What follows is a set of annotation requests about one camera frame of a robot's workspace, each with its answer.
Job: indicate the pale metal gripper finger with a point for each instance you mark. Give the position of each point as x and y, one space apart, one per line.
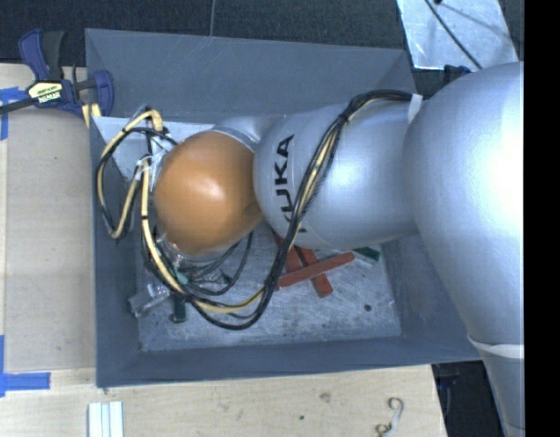
157 290
145 304

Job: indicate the small metal hook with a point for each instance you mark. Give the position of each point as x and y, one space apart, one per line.
396 409

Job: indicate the dark green flat block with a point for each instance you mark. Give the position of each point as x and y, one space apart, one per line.
368 253

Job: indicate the black cylinder on white bracket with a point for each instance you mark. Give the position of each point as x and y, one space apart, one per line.
179 310

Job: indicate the grey metal bin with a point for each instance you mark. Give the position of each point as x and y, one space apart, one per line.
316 321

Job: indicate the pale wood board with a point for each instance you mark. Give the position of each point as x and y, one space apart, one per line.
47 244

